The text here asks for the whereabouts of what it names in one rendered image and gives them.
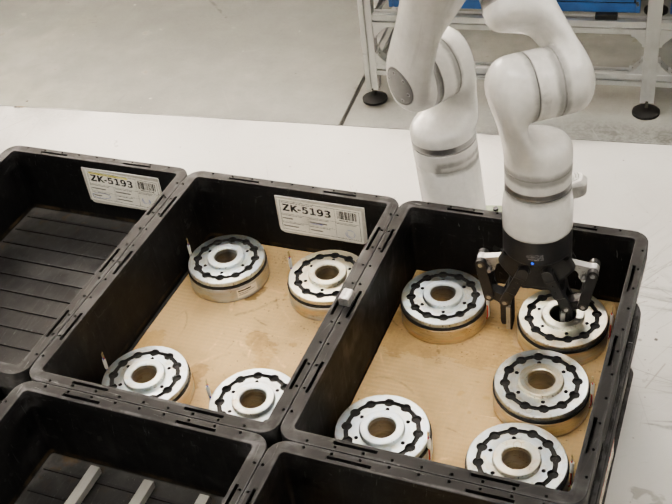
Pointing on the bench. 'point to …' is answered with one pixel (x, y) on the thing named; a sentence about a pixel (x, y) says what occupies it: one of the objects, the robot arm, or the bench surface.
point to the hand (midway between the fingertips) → (536, 318)
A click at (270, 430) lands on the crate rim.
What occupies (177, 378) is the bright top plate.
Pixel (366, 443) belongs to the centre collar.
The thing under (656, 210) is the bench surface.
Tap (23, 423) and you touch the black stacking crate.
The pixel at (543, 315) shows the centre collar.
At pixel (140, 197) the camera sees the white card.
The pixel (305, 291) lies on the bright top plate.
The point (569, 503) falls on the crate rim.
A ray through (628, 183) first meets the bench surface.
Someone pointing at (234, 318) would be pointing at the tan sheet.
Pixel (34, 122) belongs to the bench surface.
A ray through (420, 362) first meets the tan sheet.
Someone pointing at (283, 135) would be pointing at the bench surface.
